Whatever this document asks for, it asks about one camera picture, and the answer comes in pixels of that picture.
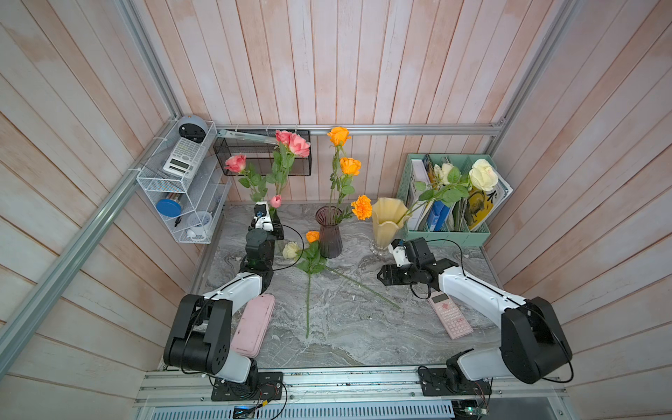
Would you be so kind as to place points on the clear glass vase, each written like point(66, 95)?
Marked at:
point(271, 239)

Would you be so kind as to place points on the black wire basket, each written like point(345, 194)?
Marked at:
point(257, 146)

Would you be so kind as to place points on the pink pencil case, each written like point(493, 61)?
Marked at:
point(249, 336)

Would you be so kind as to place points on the large orange rose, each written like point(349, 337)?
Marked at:
point(350, 168)

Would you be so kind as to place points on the round black white device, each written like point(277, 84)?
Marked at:
point(192, 128)

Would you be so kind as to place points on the white calculator on shelf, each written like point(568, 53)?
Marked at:
point(185, 158)

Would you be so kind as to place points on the pink tulip flower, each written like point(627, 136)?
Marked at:
point(275, 202)

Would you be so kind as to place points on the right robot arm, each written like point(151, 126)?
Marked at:
point(532, 345)

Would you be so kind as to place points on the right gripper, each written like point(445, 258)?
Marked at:
point(389, 275)

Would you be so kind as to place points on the white wire shelf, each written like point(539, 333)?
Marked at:
point(205, 191)

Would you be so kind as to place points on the purple glass vase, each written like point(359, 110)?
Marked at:
point(330, 240)

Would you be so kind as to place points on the cream white rose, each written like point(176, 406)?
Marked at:
point(481, 176)

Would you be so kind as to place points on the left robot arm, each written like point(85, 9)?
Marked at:
point(200, 337)

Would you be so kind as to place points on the small orange rose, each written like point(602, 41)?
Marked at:
point(313, 236)

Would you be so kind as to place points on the white cup on shelf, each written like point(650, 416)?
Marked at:
point(198, 224)

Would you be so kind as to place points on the green file organizer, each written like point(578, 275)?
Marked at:
point(450, 230)

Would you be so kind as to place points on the white book in organizer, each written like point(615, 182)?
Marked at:
point(418, 185)

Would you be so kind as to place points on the blue lid jar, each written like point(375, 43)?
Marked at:
point(170, 205)

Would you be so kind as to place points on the pink rose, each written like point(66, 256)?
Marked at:
point(284, 138)
point(283, 161)

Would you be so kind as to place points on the yellow glass vase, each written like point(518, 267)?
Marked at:
point(389, 216)

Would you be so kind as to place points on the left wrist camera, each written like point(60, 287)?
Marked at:
point(262, 217)

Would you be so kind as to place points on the pink rose flower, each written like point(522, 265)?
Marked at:
point(249, 177)

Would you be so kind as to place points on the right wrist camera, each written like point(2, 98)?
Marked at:
point(415, 252)

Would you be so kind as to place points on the yellow magazine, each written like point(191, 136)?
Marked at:
point(480, 205)

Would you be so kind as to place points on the pink calculator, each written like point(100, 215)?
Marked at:
point(450, 316)

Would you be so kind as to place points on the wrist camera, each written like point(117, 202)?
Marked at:
point(262, 217)
point(415, 252)

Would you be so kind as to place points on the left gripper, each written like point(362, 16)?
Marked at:
point(277, 229)

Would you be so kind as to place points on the orange marigold flower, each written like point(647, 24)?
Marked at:
point(361, 209)

